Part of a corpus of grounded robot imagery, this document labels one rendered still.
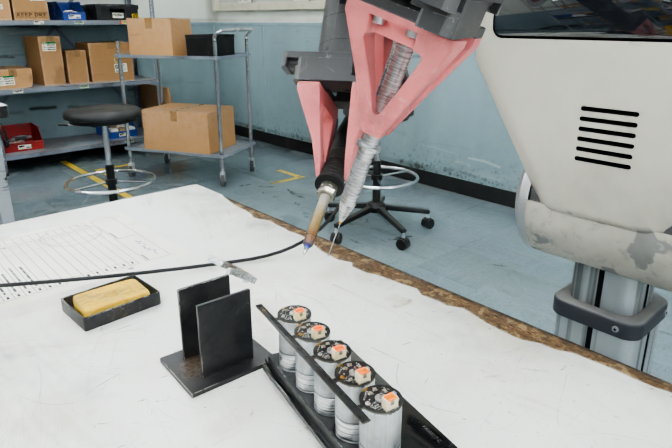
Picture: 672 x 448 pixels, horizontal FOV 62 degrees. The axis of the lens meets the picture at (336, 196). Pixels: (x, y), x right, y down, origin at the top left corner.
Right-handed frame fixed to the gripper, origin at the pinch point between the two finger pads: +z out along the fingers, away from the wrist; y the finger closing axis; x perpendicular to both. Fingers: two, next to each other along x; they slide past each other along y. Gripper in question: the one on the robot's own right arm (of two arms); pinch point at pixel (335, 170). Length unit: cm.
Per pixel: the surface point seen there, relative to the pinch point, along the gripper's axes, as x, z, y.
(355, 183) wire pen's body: -9.8, 3.0, 4.1
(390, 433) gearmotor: -11.2, 17.3, 8.2
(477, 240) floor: 234, -24, 12
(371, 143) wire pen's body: -11.3, 0.7, 5.1
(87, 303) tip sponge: 2.3, 14.0, -22.6
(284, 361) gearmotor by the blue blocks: -3.4, 15.4, -0.9
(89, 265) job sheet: 11.9, 10.5, -30.4
